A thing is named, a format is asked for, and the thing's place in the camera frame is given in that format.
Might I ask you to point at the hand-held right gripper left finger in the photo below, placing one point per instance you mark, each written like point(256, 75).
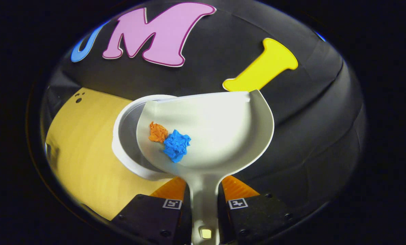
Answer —
point(151, 217)

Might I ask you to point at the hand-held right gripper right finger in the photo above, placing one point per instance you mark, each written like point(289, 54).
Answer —
point(260, 217)

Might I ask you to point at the blue paper trash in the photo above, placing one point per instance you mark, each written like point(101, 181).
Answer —
point(176, 145)

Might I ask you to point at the white ribbed garbage bin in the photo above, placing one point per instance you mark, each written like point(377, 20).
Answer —
point(126, 136)

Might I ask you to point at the orange paper trash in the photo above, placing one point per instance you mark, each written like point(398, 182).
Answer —
point(158, 132)

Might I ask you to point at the white plastic dustpan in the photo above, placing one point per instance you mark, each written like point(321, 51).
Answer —
point(220, 129)

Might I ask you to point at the black backdrop cloth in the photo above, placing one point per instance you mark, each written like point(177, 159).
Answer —
point(308, 119)

